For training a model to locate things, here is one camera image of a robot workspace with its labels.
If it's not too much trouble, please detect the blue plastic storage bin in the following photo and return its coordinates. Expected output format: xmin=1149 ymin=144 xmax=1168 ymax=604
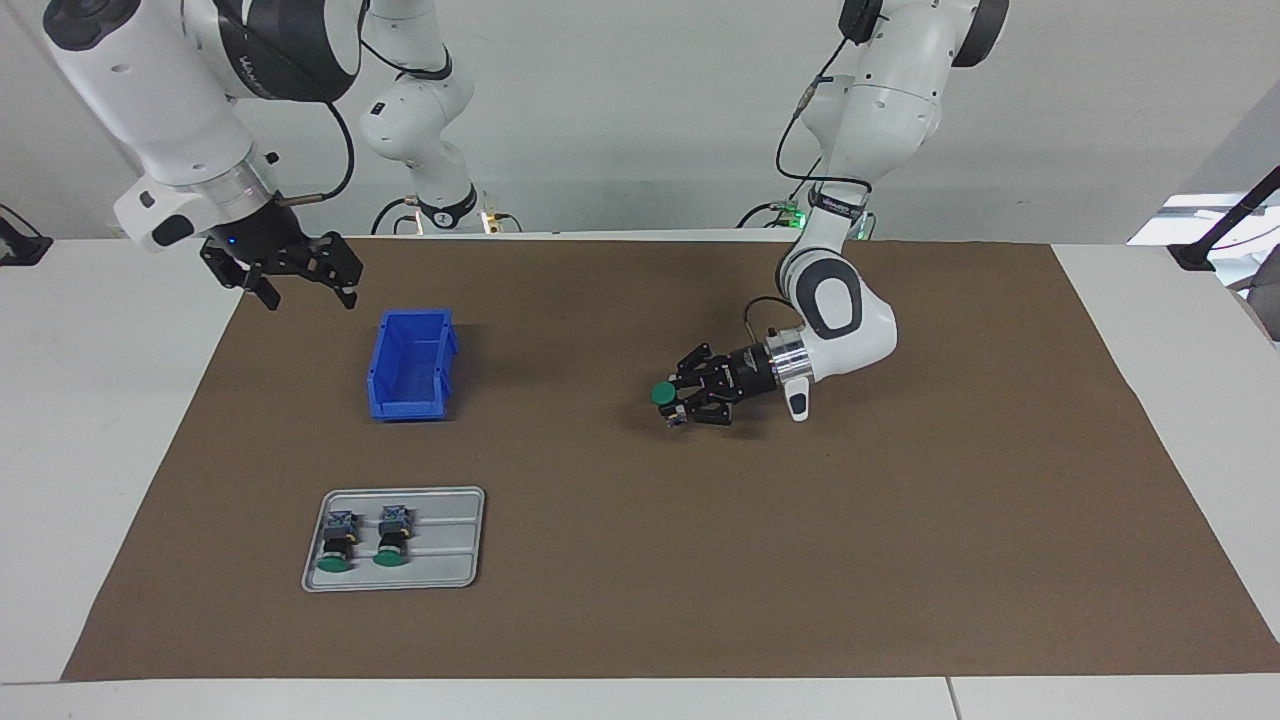
xmin=366 ymin=308 xmax=463 ymax=423

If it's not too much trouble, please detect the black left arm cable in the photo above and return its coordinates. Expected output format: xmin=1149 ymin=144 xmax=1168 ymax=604
xmin=742 ymin=20 xmax=873 ymax=346

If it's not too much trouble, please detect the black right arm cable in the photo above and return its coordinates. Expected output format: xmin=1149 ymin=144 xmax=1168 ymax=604
xmin=275 ymin=40 xmax=446 ymax=206

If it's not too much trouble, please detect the black table clamp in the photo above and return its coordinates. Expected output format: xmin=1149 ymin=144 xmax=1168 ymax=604
xmin=0 ymin=205 xmax=53 ymax=267

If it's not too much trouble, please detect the black clamp with rod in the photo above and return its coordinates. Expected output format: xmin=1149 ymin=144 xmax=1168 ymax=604
xmin=1168 ymin=165 xmax=1280 ymax=273

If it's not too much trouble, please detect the brown table mat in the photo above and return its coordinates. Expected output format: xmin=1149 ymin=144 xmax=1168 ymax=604
xmin=62 ymin=237 xmax=1280 ymax=683

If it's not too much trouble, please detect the grey metal tray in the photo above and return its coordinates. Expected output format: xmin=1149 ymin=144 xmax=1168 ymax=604
xmin=302 ymin=487 xmax=487 ymax=593

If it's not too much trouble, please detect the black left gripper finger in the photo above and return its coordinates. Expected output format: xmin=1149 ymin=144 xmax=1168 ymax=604
xmin=665 ymin=385 xmax=741 ymax=429
xmin=678 ymin=343 xmax=736 ymax=386

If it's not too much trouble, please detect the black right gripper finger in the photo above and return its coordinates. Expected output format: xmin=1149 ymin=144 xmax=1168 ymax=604
xmin=200 ymin=248 xmax=281 ymax=311
xmin=290 ymin=233 xmax=363 ymax=309

